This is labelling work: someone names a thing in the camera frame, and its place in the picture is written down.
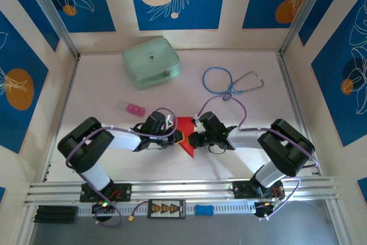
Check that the mint green zip pouch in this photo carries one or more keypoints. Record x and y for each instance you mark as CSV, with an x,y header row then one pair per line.
x,y
150,62

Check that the aluminium side rail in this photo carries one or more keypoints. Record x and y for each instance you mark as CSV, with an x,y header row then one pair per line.
x,y
293,98
61,118

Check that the red paper sheet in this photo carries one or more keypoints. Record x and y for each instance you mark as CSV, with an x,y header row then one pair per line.
x,y
185,126

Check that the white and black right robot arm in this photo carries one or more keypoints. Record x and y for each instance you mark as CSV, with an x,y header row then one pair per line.
x,y
243,141

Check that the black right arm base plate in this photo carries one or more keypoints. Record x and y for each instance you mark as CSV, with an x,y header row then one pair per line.
x,y
241,190

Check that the blue foam block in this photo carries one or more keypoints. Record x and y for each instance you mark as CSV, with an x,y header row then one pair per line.
x,y
204,210

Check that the black power distribution board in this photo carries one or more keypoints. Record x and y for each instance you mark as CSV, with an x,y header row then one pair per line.
x,y
166,208

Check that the aluminium corner post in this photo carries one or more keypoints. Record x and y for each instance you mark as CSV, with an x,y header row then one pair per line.
x,y
304,7
54,12

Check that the aluminium mounting rail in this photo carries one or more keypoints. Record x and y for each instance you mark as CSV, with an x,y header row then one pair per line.
x,y
183,189

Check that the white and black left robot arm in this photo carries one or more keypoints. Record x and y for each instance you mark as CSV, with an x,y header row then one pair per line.
x,y
123,141

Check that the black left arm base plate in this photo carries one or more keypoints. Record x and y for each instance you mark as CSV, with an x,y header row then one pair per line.
x,y
123,192

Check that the yellow connector lead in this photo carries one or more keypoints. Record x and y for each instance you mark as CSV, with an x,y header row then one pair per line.
x,y
131,219

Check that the black ribbed block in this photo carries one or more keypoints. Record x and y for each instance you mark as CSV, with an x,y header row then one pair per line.
x,y
56,214

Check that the pink and clear pill organiser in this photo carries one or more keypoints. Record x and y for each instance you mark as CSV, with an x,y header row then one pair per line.
x,y
134,109

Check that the blue stethoscope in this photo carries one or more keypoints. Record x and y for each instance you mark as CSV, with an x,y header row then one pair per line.
x,y
203,80

